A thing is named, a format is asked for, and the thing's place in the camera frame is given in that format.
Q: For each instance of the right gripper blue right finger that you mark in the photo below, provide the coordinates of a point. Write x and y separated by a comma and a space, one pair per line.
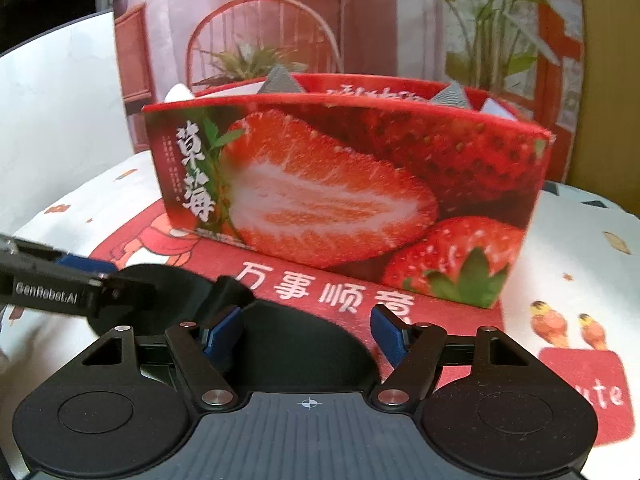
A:
413, 352

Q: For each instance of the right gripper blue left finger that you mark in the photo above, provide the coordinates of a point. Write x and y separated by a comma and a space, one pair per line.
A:
202, 353

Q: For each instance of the red strawberry cardboard box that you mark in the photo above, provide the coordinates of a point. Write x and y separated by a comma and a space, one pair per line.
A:
411, 184

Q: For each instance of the printed room backdrop poster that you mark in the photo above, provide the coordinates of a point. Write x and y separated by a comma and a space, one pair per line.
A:
529, 52

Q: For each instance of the grey knit cloth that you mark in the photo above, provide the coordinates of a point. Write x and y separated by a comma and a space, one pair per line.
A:
280, 80

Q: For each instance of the white board panel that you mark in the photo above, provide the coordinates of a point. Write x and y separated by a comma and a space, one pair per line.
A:
63, 118

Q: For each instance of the black fabric pouch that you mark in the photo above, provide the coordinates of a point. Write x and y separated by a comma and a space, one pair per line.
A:
279, 349

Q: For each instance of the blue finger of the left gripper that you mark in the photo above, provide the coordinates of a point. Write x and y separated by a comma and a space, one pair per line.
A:
122, 300
87, 265

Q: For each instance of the patterned white tablecloth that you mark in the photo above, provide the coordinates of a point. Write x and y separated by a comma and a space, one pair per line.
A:
571, 298

